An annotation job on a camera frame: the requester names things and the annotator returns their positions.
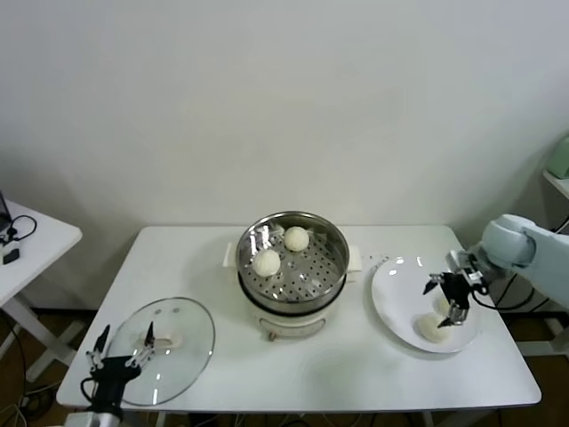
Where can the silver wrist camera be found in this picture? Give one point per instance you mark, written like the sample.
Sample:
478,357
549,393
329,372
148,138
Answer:
82,421
464,262

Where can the white round plate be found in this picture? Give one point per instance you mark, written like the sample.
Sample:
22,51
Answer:
391,289

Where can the white side table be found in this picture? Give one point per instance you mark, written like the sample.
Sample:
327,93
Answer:
44,249

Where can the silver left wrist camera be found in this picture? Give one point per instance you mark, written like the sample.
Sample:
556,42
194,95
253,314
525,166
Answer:
82,421

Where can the white steamed baozi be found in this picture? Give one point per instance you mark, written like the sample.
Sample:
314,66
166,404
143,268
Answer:
441,305
297,238
266,262
429,331

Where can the small black device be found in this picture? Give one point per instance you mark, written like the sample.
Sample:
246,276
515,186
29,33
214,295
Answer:
10,258

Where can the round glass pot lid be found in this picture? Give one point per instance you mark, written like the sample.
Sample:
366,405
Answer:
191,329

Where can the white shelf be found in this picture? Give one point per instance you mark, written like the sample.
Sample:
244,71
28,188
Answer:
558,184

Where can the cream electric pot base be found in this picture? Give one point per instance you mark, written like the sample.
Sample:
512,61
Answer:
289,324

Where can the small white adapter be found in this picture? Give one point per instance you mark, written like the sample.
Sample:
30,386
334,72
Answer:
6,244

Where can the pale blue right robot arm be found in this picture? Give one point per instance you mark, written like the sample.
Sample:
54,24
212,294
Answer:
507,242

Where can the steel perforated steamer basket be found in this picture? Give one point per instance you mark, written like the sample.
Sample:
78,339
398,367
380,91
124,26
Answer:
311,276

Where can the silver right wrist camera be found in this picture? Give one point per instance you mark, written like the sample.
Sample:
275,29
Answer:
464,262

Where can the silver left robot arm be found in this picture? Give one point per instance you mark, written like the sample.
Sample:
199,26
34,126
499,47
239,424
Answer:
111,420

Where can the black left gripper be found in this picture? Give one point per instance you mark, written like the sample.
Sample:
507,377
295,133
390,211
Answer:
113,371

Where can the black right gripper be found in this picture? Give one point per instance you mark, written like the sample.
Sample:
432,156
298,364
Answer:
455,289

